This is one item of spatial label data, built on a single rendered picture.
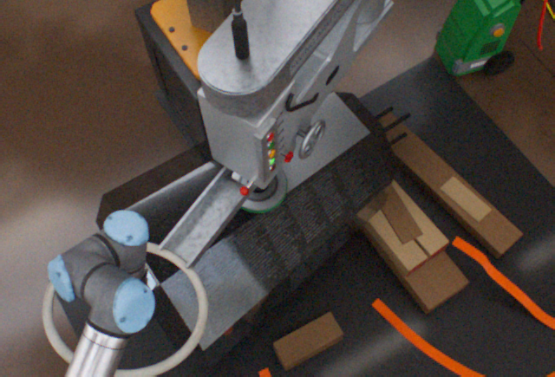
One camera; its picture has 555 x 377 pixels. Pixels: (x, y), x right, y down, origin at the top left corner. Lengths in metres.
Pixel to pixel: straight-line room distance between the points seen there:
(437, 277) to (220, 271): 1.15
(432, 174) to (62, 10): 2.42
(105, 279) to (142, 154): 2.37
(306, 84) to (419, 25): 2.04
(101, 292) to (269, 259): 1.37
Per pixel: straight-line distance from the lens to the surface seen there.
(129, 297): 1.24
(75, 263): 1.35
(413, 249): 3.14
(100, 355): 1.30
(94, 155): 3.69
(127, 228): 1.39
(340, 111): 2.71
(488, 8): 3.53
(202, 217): 2.24
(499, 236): 3.38
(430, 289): 3.20
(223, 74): 1.75
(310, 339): 3.06
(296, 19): 1.85
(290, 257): 2.61
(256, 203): 2.46
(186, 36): 3.01
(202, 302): 2.08
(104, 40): 4.10
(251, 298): 2.60
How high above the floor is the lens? 3.13
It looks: 64 degrees down
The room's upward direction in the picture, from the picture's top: 4 degrees counter-clockwise
